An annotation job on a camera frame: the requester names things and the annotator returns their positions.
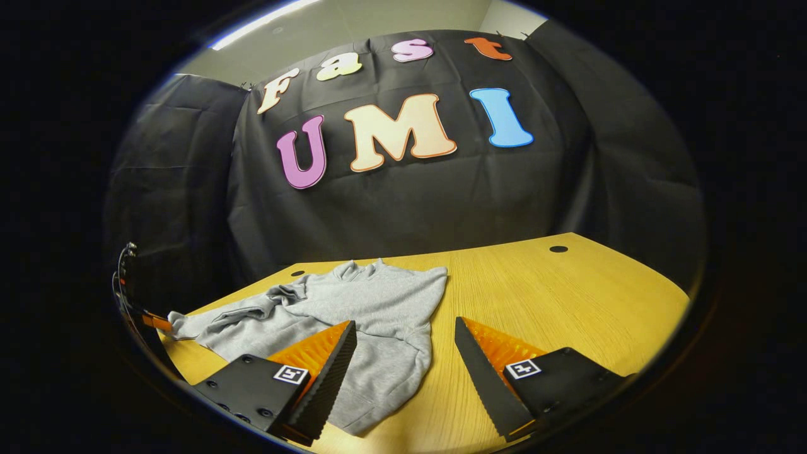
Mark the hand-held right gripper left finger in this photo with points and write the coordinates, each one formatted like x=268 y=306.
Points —
x=331 y=384

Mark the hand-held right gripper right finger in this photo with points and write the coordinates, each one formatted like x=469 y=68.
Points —
x=485 y=384

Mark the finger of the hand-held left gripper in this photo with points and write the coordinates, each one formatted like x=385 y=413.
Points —
x=156 y=323

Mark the grey sweatshirt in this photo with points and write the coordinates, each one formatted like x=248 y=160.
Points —
x=378 y=302

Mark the black backdrop cloth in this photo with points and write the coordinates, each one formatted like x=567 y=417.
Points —
x=410 y=208

